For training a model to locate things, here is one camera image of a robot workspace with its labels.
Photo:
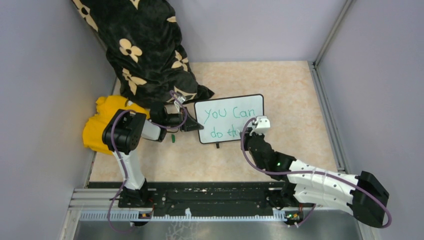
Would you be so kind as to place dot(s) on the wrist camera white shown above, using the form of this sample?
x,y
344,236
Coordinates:
x,y
179,100
260,125

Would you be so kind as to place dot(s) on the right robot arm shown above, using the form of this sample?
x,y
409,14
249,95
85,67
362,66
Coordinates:
x,y
362,196

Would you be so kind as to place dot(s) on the white whiteboard black frame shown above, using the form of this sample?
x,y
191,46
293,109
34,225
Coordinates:
x,y
224,118

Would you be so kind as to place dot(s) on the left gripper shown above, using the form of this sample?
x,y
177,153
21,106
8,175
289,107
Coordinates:
x,y
189,124

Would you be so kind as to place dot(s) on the black floral blanket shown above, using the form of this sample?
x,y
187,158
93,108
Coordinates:
x,y
144,47

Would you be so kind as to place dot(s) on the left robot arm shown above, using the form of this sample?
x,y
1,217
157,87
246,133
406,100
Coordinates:
x,y
122,136

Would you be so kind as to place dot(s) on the aluminium frame rail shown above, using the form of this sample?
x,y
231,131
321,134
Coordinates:
x,y
338,78

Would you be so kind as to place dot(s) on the white slotted cable duct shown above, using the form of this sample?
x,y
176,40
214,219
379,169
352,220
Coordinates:
x,y
135,215

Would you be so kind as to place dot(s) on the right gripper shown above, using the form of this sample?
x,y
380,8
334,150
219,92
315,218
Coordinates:
x,y
247,136

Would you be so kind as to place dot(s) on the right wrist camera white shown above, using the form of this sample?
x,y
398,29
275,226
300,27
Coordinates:
x,y
260,125

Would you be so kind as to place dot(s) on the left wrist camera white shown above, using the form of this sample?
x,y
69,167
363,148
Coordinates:
x,y
179,100

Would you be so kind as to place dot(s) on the yellow cloth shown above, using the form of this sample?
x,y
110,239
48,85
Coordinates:
x,y
106,108

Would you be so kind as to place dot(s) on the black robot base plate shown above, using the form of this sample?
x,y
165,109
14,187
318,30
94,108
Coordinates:
x,y
211,199

